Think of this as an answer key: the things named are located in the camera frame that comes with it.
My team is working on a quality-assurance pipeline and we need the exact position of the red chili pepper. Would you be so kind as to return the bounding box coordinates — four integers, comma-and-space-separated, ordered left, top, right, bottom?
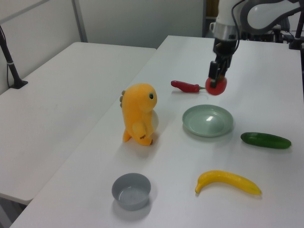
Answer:
171, 80, 207, 94

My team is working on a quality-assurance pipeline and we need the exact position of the red tomato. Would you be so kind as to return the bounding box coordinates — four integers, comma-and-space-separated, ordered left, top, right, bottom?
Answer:
205, 75, 228, 96

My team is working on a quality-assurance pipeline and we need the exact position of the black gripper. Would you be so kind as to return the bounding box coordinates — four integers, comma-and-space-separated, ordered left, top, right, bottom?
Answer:
209, 37, 239, 89

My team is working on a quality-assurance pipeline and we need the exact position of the black clamp stand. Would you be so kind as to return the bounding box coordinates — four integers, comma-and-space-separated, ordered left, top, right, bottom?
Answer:
288, 13, 304, 50

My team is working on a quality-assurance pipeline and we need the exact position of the pale green plate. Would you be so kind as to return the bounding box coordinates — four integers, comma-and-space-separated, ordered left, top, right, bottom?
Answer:
182, 104, 234, 138

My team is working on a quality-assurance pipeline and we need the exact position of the small gray bowl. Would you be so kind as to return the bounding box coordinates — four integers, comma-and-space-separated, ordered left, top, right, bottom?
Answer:
112, 172, 152, 211

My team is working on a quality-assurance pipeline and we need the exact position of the black slanted camera stand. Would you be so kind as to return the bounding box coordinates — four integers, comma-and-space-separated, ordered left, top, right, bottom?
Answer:
0, 23, 29, 89

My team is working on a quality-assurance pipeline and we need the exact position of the yellow banana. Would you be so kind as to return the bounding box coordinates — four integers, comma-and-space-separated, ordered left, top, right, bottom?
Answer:
195, 170, 262, 196

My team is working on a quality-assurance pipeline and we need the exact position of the orange dinosaur plush toy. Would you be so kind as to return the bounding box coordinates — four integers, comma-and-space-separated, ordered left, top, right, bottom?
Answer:
119, 83, 160, 146

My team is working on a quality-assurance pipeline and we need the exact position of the black desk electronics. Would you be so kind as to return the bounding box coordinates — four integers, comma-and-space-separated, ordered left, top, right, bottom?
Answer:
241, 26, 293, 44

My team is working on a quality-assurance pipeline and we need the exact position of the dark green cucumber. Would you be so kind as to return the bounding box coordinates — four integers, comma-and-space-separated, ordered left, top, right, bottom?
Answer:
240, 132, 292, 150

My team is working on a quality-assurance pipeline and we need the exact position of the brown wooden panel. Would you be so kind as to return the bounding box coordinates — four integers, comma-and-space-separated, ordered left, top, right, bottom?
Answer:
206, 0, 220, 18

